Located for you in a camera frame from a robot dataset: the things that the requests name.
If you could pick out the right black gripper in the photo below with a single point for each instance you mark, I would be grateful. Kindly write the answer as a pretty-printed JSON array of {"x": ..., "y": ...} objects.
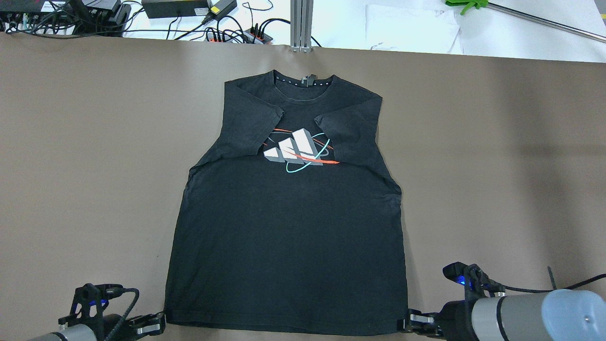
[{"x": 455, "y": 318}]

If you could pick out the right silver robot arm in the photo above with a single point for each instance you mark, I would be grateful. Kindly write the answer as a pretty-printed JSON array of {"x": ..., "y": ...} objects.
[{"x": 560, "y": 315}]

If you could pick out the steel rod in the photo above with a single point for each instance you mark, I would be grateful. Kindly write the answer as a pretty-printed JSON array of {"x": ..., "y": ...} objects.
[{"x": 546, "y": 22}]

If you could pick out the black electronics box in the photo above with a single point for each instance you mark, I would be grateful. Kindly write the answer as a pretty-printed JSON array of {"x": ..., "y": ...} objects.
[{"x": 108, "y": 8}]

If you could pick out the white paper sheet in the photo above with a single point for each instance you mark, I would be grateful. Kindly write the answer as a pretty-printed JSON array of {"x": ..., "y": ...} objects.
[{"x": 402, "y": 29}]

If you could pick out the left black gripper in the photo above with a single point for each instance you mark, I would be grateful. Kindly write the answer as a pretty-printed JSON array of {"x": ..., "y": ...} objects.
[{"x": 115, "y": 326}]

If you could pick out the black graphic t-shirt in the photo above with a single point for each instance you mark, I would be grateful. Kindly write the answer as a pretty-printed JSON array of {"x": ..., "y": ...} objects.
[{"x": 291, "y": 221}]

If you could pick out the black power adapter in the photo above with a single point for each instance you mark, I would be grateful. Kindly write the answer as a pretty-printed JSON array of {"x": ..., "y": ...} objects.
[{"x": 176, "y": 8}]

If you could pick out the green plastic clamp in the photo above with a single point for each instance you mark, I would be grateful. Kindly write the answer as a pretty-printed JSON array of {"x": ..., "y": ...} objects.
[{"x": 466, "y": 5}]

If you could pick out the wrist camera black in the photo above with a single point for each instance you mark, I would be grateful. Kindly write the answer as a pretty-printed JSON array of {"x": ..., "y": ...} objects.
[
  {"x": 477, "y": 284},
  {"x": 89, "y": 303}
]

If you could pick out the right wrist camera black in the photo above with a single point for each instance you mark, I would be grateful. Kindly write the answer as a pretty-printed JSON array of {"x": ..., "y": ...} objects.
[{"x": 477, "y": 284}]

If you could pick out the aluminium frame post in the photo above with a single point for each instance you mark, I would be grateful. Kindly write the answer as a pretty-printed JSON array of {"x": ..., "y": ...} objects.
[{"x": 301, "y": 25}]

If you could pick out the red black power strip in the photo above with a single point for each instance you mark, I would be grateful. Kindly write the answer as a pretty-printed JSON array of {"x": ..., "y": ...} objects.
[{"x": 250, "y": 36}]

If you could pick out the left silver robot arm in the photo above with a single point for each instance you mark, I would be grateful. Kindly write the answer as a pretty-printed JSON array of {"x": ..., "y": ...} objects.
[{"x": 80, "y": 332}]

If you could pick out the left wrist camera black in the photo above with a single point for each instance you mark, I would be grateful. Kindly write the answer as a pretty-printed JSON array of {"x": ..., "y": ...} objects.
[{"x": 89, "y": 303}]

